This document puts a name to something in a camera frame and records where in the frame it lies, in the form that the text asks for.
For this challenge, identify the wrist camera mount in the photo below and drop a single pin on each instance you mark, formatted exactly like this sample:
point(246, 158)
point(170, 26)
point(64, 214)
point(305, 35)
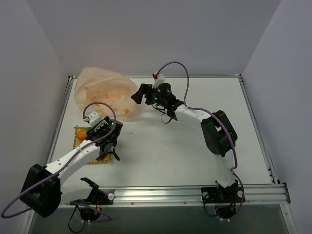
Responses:
point(95, 120)
point(158, 79)

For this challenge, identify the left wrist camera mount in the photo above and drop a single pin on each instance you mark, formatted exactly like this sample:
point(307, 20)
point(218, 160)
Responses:
point(95, 120)

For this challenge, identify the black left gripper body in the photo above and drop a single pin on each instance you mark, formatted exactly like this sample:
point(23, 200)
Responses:
point(92, 134)

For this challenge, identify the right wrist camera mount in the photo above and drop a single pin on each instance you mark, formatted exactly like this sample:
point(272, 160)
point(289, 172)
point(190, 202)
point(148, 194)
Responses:
point(158, 79)

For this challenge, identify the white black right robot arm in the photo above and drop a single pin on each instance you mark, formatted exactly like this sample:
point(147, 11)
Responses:
point(218, 132)

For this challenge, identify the banana print plastic bag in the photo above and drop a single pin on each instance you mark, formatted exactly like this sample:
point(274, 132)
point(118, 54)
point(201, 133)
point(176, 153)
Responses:
point(100, 85)

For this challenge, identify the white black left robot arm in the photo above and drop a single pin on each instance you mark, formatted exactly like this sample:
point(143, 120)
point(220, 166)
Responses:
point(42, 189)

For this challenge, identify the front aluminium mounting rail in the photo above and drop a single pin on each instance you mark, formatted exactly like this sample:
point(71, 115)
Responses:
point(170, 196)

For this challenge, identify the green fake fruit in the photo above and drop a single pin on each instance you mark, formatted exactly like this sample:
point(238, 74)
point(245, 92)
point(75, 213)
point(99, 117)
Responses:
point(82, 134)

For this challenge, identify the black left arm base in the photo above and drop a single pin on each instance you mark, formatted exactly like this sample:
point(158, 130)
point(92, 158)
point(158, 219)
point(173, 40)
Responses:
point(89, 211)

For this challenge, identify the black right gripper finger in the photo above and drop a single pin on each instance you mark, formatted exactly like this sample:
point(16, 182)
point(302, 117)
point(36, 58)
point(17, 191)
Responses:
point(144, 89)
point(138, 96)

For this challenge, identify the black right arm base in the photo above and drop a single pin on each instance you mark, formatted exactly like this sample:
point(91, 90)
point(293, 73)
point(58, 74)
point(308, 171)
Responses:
point(228, 202)

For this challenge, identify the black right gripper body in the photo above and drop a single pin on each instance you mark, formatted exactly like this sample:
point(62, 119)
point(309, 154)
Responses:
point(147, 94)

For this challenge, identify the dark red fake grapes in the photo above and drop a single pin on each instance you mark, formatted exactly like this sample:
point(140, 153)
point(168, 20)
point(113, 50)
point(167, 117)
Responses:
point(104, 157)

